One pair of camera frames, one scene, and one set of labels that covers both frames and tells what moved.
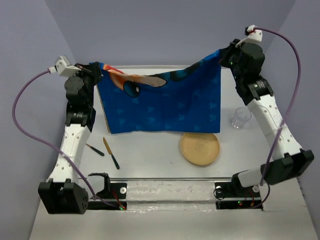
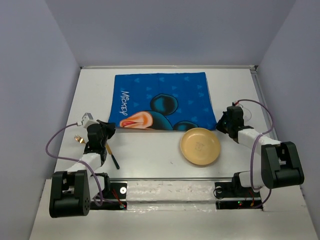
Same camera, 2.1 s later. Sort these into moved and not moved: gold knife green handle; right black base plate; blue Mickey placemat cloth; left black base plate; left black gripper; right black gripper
Moved: blue Mickey placemat cloth; right black gripper; left black gripper
Not moved: left black base plate; gold knife green handle; right black base plate
